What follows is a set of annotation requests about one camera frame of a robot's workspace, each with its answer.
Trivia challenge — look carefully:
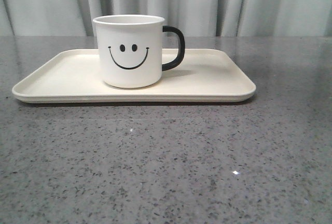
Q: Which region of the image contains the cream rectangular plastic tray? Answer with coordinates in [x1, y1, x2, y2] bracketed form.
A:
[12, 49, 256, 104]

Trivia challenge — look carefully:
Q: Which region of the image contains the white smiley mug black handle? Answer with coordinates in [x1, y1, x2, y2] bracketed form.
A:
[93, 15, 185, 88]

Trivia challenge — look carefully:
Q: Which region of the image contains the grey-white pleated curtain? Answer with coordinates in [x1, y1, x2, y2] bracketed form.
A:
[1, 0, 331, 37]

